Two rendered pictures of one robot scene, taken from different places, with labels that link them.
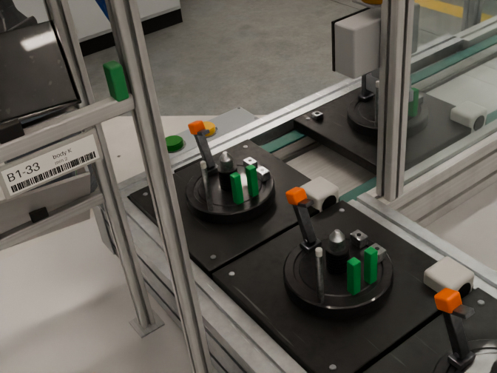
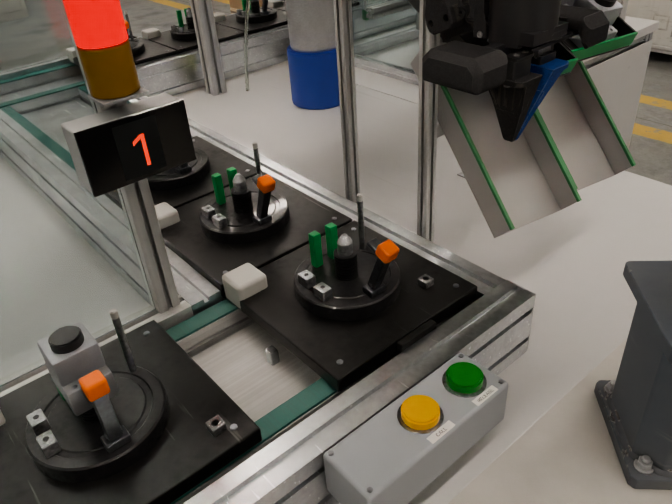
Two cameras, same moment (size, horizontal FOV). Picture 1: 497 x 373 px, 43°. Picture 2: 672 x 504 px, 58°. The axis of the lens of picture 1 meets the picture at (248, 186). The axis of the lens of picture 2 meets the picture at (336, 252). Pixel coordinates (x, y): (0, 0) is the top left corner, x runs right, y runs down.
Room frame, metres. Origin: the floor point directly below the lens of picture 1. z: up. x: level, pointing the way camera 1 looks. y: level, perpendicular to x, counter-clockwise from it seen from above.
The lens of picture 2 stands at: (1.43, -0.05, 1.46)
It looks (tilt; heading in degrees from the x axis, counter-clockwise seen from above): 34 degrees down; 174
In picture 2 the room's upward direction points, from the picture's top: 4 degrees counter-clockwise
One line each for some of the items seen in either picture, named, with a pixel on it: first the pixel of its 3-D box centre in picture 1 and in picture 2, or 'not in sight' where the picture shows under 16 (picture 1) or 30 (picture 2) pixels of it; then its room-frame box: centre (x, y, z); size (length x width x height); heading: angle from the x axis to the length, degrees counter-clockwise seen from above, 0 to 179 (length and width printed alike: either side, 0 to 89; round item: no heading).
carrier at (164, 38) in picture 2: not in sight; (190, 20); (-0.63, -0.24, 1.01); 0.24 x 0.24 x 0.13; 32
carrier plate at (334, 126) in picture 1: (386, 123); (104, 430); (0.97, -0.26, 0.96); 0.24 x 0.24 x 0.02; 32
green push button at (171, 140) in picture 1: (172, 145); (464, 380); (0.98, 0.13, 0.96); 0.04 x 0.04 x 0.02
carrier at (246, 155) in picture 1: (228, 174); (345, 259); (0.79, 0.03, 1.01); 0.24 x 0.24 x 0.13; 32
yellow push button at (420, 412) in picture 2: (205, 130); (420, 414); (1.01, 0.07, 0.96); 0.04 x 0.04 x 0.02
